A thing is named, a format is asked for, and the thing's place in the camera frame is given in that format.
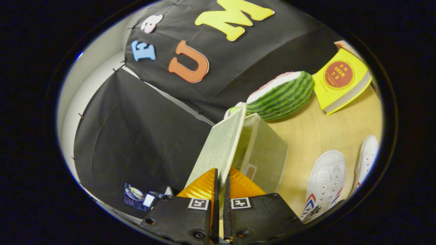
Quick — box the white canvas shoe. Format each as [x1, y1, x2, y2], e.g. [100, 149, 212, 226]
[351, 135, 379, 196]
[300, 150, 346, 224]

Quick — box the blue printed packet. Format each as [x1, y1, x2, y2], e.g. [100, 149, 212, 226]
[124, 183, 165, 212]

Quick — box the beige fabric storage box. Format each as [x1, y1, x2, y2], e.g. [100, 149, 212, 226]
[186, 104, 289, 195]

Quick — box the watermelon slice plush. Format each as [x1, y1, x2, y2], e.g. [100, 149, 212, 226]
[246, 71, 314, 121]

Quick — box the black backdrop cloth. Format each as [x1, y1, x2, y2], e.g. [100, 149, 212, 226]
[73, 0, 344, 218]

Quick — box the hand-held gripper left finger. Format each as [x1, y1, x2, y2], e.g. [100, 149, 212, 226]
[140, 167, 219, 244]

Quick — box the thick tan book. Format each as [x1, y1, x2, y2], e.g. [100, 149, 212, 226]
[335, 40, 362, 59]

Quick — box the yellow book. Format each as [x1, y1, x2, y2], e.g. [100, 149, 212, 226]
[312, 48, 372, 115]

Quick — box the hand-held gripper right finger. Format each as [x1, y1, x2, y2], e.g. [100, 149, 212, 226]
[223, 167, 304, 244]

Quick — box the pink plush toy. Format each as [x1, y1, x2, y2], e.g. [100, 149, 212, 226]
[224, 101, 244, 119]

